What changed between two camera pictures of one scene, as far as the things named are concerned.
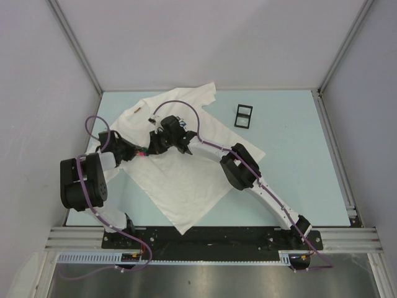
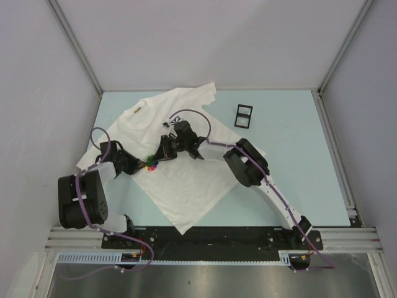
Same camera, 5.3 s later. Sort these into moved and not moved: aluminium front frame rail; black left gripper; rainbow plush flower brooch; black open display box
Moved: black left gripper; rainbow plush flower brooch
Not moved: aluminium front frame rail; black open display box
